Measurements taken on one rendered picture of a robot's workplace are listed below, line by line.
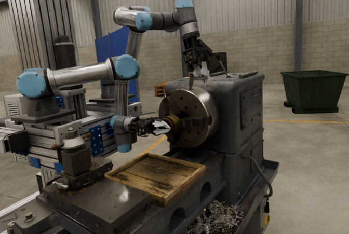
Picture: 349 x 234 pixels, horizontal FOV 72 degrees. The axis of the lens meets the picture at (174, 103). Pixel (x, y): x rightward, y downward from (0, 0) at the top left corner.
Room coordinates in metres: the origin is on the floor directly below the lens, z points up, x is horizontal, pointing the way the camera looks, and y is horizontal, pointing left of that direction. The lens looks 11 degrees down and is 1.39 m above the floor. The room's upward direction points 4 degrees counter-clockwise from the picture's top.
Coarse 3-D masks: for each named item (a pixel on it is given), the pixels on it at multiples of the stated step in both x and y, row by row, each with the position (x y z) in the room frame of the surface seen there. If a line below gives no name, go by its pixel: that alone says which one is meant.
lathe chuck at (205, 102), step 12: (180, 96) 1.20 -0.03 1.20; (192, 96) 1.16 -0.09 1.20; (204, 96) 1.18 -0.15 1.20; (180, 108) 1.20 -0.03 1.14; (192, 108) 1.16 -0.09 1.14; (204, 108) 1.12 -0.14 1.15; (216, 120) 1.17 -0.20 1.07; (180, 132) 1.21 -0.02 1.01; (192, 132) 1.16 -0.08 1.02; (204, 132) 1.12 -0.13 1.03; (180, 144) 1.21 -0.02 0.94; (192, 144) 1.17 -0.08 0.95
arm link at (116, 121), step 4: (116, 116) 1.23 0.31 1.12; (120, 116) 1.22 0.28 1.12; (124, 116) 1.21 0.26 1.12; (112, 120) 1.22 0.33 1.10; (116, 120) 1.20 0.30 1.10; (120, 120) 1.18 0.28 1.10; (124, 120) 1.17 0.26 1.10; (112, 124) 1.21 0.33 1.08; (116, 124) 1.19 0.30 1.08; (120, 124) 1.17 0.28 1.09; (116, 128) 1.20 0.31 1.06; (120, 128) 1.18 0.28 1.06; (116, 132) 1.20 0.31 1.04; (120, 132) 1.19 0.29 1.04; (124, 132) 1.19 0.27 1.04
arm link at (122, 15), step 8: (120, 8) 1.34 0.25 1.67; (128, 8) 1.40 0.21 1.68; (112, 16) 1.38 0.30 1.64; (120, 16) 1.29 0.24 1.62; (128, 16) 1.20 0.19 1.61; (136, 16) 1.08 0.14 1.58; (144, 16) 1.05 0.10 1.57; (152, 16) 1.07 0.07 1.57; (160, 16) 1.09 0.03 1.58; (120, 24) 1.35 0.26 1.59; (128, 24) 1.25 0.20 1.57; (136, 24) 1.09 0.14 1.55; (144, 24) 1.05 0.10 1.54; (152, 24) 1.07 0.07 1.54; (160, 24) 1.09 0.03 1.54
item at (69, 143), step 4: (80, 136) 0.82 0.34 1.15; (64, 140) 0.78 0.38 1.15; (68, 140) 0.78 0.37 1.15; (72, 140) 0.78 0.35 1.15; (76, 140) 0.79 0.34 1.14; (80, 140) 0.80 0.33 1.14; (84, 140) 0.83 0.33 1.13; (64, 144) 0.77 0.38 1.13; (68, 144) 0.77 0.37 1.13; (72, 144) 0.77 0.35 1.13; (76, 144) 0.78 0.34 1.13; (80, 144) 0.79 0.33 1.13; (64, 148) 0.77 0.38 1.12; (68, 148) 0.77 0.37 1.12
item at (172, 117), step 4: (168, 116) 1.12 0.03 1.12; (172, 116) 1.12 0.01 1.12; (176, 116) 1.15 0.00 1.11; (164, 120) 1.08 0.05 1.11; (168, 120) 1.08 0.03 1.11; (172, 120) 1.09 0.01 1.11; (176, 120) 1.10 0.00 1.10; (168, 124) 1.07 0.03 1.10; (172, 124) 1.08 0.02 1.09; (176, 124) 1.09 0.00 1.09; (172, 128) 1.07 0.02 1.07; (176, 128) 1.09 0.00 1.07; (168, 132) 1.07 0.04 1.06; (172, 132) 1.09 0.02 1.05
